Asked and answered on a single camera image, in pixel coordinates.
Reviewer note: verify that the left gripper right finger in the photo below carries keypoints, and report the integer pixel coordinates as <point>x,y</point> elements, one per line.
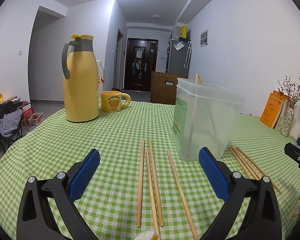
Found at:
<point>262,219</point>

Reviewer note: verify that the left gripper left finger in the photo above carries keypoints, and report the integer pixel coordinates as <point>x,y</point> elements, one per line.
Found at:
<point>35,218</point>

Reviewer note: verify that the wooden chopstick pile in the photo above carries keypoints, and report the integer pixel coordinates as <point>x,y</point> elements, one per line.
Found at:
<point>258,167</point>

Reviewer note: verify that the white gloved right hand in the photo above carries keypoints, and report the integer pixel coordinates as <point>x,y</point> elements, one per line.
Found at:
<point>148,235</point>

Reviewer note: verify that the floral ceramic vase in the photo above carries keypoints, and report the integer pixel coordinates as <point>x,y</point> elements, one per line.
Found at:
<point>287,122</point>

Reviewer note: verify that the orange book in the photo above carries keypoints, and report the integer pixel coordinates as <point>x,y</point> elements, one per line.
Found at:
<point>273,108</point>

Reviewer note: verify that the dried flower branches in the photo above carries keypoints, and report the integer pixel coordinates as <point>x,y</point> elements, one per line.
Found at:
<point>291,89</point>

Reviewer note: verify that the clear plastic container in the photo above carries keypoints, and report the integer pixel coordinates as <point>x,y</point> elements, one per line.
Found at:
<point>192,128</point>

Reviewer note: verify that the red basket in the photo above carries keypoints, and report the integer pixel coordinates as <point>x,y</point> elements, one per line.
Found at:
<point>26,115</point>

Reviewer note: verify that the green checkered tablecloth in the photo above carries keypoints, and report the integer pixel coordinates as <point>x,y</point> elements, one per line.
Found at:
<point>108,205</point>

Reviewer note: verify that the black folding chair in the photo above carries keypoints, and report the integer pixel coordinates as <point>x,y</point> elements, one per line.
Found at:
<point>11,122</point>

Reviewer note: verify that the yellow bear mug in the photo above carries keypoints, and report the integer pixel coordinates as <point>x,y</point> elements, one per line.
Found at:
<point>114,101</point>

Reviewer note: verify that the wooden stool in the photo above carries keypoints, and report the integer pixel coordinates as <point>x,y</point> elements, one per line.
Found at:
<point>164,88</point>

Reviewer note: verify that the yellow thermos jug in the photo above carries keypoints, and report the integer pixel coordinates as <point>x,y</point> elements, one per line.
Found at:
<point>80,79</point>

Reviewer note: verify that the grey refrigerator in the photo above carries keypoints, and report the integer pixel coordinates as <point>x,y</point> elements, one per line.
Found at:
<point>176,57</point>

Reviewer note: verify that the clear plastic bottle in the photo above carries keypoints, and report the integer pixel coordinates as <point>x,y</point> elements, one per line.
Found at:
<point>100,77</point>

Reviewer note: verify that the yellow box on fridge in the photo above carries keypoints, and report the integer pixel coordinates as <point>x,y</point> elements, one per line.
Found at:
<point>183,31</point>

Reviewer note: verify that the dark entrance door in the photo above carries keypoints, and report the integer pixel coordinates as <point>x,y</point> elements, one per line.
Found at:
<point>141,61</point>

